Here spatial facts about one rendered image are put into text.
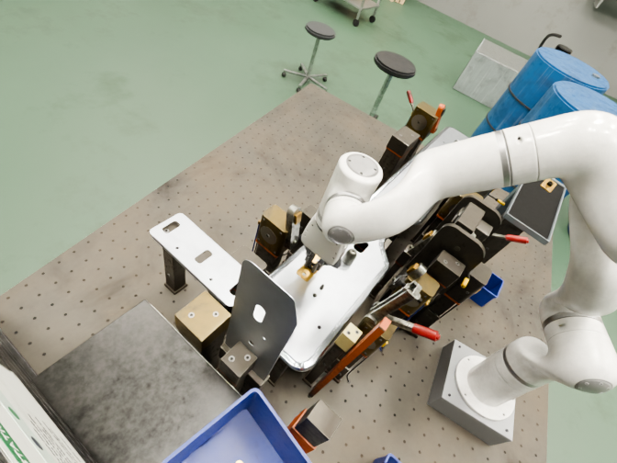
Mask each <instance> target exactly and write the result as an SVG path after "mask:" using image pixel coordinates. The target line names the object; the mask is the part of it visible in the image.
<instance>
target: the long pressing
mask: <svg viewBox="0 0 617 463"><path fill-rule="evenodd" d="M465 139H469V137H467V136H466V135H465V134H463V133H462V132H460V131H459V130H456V129H455V128H452V127H445V128H444V129H443V130H442V131H441V132H440V133H438V134H437V135H436V136H435V137H434V138H433V139H432V140H431V141H430V142H429V143H427V144H426V145H425V146H424V147H423V148H422V149H421V150H420V151H419V152H418V153H416V154H415V155H414V156H413V157H412V158H411V159H410V160H409V161H408V162H407V163H406V164H404V165H403V166H402V167H401V168H400V169H399V170H398V171H397V172H396V173H395V174H393V175H392V176H391V177H390V178H389V179H388V180H387V181H386V183H384V184H383V185H382V186H381V187H380V188H379V189H378V190H377V191H376V192H375V193H374V194H373V196H372V197H371V199H370V201H372V200H374V199H376V198H380V197H381V196H383V195H385V194H386V193H387V192H388V191H390V190H391V189H392V188H394V187H395V186H396V185H397V184H398V183H399V182H400V181H401V180H402V179H403V177H404V176H405V174H406V173H407V172H408V170H409V168H410V166H411V163H412V161H413V160H414V158H415V157H416V156H417V155H418V154H420V153H421V152H424V151H426V150H429V149H431V148H434V147H438V146H442V145H445V144H448V143H452V142H455V141H462V140H465ZM439 201H440V200H438V201H437V202H435V203H434V204H433V205H432V206H431V207H430V208H429V209H428V210H427V211H426V212H425V213H424V214H423V215H422V216H421V217H420V218H419V219H418V220H417V221H416V222H415V223H414V224H413V225H419V224H421V223H422V222H423V221H424V220H425V218H426V217H427V216H428V215H429V213H430V212H431V211H432V209H433V208H434V207H435V206H436V204H437V203H438V202H439ZM388 238H389V237H388ZM388 238H385V239H381V240H377V241H372V242H368V243H367V244H368V246H367V247H366V248H365V250H364V251H363V252H362V253H359V252H357V251H356V252H357V256H356V258H355V260H354V261H353V263H352V264H351V265H346V264H344V263H343V261H342V260H341V266H340V267H339V268H338V269H336V268H334V267H332V266H331V265H324V266H323V267H322V268H321V270H320V271H318V272H317V273H316V274H315V275H314V276H313V277H312V278H311V279H310V280H309V281H308V282H307V281H305V280H304V279H303V278H301V277H300V276H299V275H298V274H297V271H298V269H299V268H300V267H302V266H303V265H304V264H305V262H306V261H305V258H306V249H305V246H304V245H303V246H301V247H300V248H299V249H298V250H297V251H296V252H295V253H294V254H292V255H291V256H290V257H289V258H288V259H287V260H285V262H284V263H283V264H281V265H280V266H279V267H278V268H277V269H276V270H275V271H274V272H273V273H271V274H270V275H269V277H270V278H272V279H273V281H274V282H275V283H277V284H278V285H279V286H280V287H281V288H282V289H284V290H285V291H286V292H287V293H288V294H289V295H290V296H291V297H293V299H294V300H295V302H296V310H297V327H296V329H295V331H294V332H293V334H292V336H291V337H290V339H289V341H288V343H287V344H286V347H285V348H284V350H283V352H282V353H281V355H280V357H279V358H280V359H282V360H283V361H284V362H285V363H286V364H287V365H288V366H289V367H290V368H292V369H293V370H295V371H298V372H304V371H308V370H310V369H311V368H313V367H314V365H315V364H316V363H317V362H318V360H319V359H320V358H321V356H322V355H323V354H324V353H325V351H326V350H327V349H328V347H329V346H330V345H331V343H332V342H333V341H334V340H335V338H336V337H337V336H338V334H339V333H340V332H341V331H342V329H343V328H344V326H345V325H346V324H347V323H348V321H349V320H351V319H352V317H353V316H354V314H355V313H356V312H357V311H358V309H359V308H360V307H361V306H362V304H363V303H364V302H365V300H366V299H367V298H368V296H369V295H370V294H371V293H372V291H373V290H374V289H375V287H376V286H377V285H378V283H379V282H380V281H381V279H382V278H383V277H384V276H385V274H386V273H387V271H388V270H389V262H388V259H387V253H386V250H385V245H384V244H385V241H386V240H387V239H388ZM322 284H324V288H323V290H321V289H320V286H321V285H322ZM313 293H316V294H317V297H316V298H314V297H313V296H312V294H313ZM253 315H254V317H255V318H256V319H257V320H258V321H259V322H262V321H263V319H264V315H265V312H264V309H263V308H262V307H261V306H259V305H256V307H255V310H254V313H253ZM318 326H320V327H321V329H318Z"/></svg>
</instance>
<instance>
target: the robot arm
mask: <svg viewBox="0 0 617 463"><path fill-rule="evenodd" d="M382 177H383V172H382V169H381V167H380V165H379V164H378V163H377V162H376V161H375V160H374V159H373V158H371V157H370V156H368V155H365V154H363V153H360V152H348V153H345V154H344V155H342V156H341V158H340V159H339V161H338V163H337V165H336V168H335V170H334V172H333V175H332V177H331V181H330V183H329V184H328V187H327V189H326V191H325V194H324V196H323V198H322V201H321V202H320V206H319V208H318V210H317V213H316V214H315V215H314V216H313V217H312V219H311V220H310V222H309V223H308V225H307V227H306V229H305V230H304V231H303V233H302V234H301V235H299V236H298V238H299V239H300V241H301V242H303V243H304V246H305V249H306V258H305V261H306V262H305V264H304V266H305V267H307V266H308V264H309V263H310V262H311V261H313V259H314V257H315V255H317V256H318V257H319V258H320V260H319V261H318V262H317V263H316V264H315V265H314V266H313V268H312V270H311V272H312V273H314V272H315V271H316V270H317V271H320V270H321V268H322V267H323V266H324V265H331V266H332V267H334V268H336V269H338V268H339V267H340V266H341V260H342V256H343V255H344V253H345V252H346V250H347V247H348V245H349V244H357V243H368V242H372V241H377V240H381V239H385V238H388V237H391V236H394V235H396V234H399V233H401V232H403V231H405V230H406V229H407V228H409V227H410V226H411V225H413V224H414V223H415V222H416V221H417V220H418V219H419V218H420V217H421V216H422V215H423V214H424V213H425V212H426V211H427V210H428V209H429V208H430V207H431V206H432V205H433V204H434V203H435V202H437V201H438V200H441V199H443V198H450V197H455V196H460V195H465V194H470V193H476V192H481V191H486V190H491V189H496V188H502V187H507V186H517V185H521V184H526V183H531V182H536V181H541V180H545V179H551V178H560V179H561V181H562V182H563V184H564V185H565V187H566V189H567V191H568V192H569V194H570V197H569V207H568V219H569V237H570V256H569V263H568V267H567V272H566V276H565V279H564V281H563V284H562V285H561V286H560V288H558V289H557V290H555V291H552V292H550V293H548V294H547V295H545V296H544V297H543V299H542V300H541V303H540V307H539V316H540V321H541V324H542V327H543V331H544V337H545V341H546V343H547V345H546V344H545V343H544V342H542V341H541V340H539V339H537V338H535V337H531V336H525V337H521V338H519V339H516V340H515V341H513V342H511V343H510V344H507V345H506V346H504V347H503V348H501V349H500V350H499V351H498V352H496V353H495V354H493V355H492V356H489V357H488V358H484V357H481V356H467V357H465V358H463V359H462V360H461V361H460V362H459V363H458V364H457V366H456V368H455V373H454V377H455V383H456V387H457V389H458V391H459V393H460V395H461V397H462V398H463V400H464V401H465V403H466V404H467V405H468V406H469V407H470V408H471V409H472V410H473V411H474V412H475V413H477V414H478V415H480V416H482V417H484V418H486V419H488V420H491V421H500V420H503V419H506V418H508V417H509V416H510V415H511V414H512V412H513V409H514V406H515V398H517V397H519V396H521V395H523V394H525V393H527V392H529V391H531V390H535V389H537V388H539V387H541V386H543V385H544V384H547V383H549V382H553V381H556V382H558V383H561V384H563V385H565V386H567V387H570V388H572V389H574V390H580V391H583V392H587V393H593V394H601V393H604V392H607V391H609V390H612V389H613V388H614V387H615V386H616V385H617V355H616V352H615V350H614V347H613V345H612V343H611V339H610V337H609V335H608V333H607V331H606V329H605V326H604V324H603V321H602V319H601V316H604V315H608V314H611V313H612V312H614V311H616V310H617V117H616V116H614V115H613V114H610V113H607V112H602V111H597V110H582V111H575V112H570V113H566V114H562V115H558V116H554V117H551V118H547V119H540V120H536V121H533V122H529V123H525V124H521V125H519V126H515V127H511V128H507V129H504V130H497V131H493V132H490V133H487V134H483V135H479V136H476V137H473V138H469V139H465V140H462V141H456V142H452V143H448V144H445V145H442V146H438V147H434V148H431V149H429V150H426V151H424V152H421V153H420V154H418V155H417V156H416V157H415V158H414V160H413V161H412V163H411V166H410V168H409V170H408V172H407V173H406V174H405V176H404V177H403V179H402V180H401V181H400V182H399V183H398V184H397V185H396V186H395V187H394V188H392V189H391V190H390V191H388V192H387V193H386V194H385V195H383V196H381V197H380V198H376V199H374V200H372V201H370V199H371V197H372V196H373V194H374V193H375V191H376V188H377V187H378V185H379V183H380V182H381V180H382Z"/></svg>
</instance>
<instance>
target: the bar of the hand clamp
mask: <svg viewBox="0 0 617 463"><path fill-rule="evenodd" d="M405 280H406V278H405V276H404V275H400V276H398V277H397V278H396V279H395V280H394V282H393V283H394V284H393V285H394V286H395V287H399V286H402V289H401V290H399V291H398V292H396V293H395V294H393V295H391V296H390V297H388V298H387V299H385V300H383V301H382V302H380V303H378V304H377V305H375V307H373V308H372V309H371V310H370V311H372V310H375V311H372V312H371V313H369V314H370V315H372V316H373V317H374V318H375V319H376V320H377V321H378V320H380V319H382V318H383V317H385V316H387V315H388V314H389V313H391V312H393V311H395V310H397V309H399V308H401V307H402V306H404V305H406V304H407V303H409V302H411V301H413V300H414V301H416V300H417V301H418V302H419V303H421V302H422V298H421V294H420V292H421V290H422V286H421V285H420V284H418V283H417V282H416V281H415V280H414V281H413V282H411V283H410V284H409V283H407V284H406V283H405V282H404V281H405Z"/></svg>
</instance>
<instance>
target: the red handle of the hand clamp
mask: <svg viewBox="0 0 617 463"><path fill-rule="evenodd" d="M385 317H387V318H389V319H390V320H391V324H392V325H395V326H397V327H399V328H402V329H405V330H407V331H410V332H412V333H415V334H417V335H419V336H422V337H424V338H427V339H430V340H432V341H434V342H436V341H437V340H440V337H441V335H440V334H439V332H438V331H435V330H433V329H430V328H427V327H425V326H422V325H419V324H417V323H412V322H407V321H404V320H402V319H400V318H397V317H394V316H391V315H389V314H388V315H387V316H385ZM385 317H383V318H382V319H380V321H382V320H383V319H384V318H385Z"/></svg>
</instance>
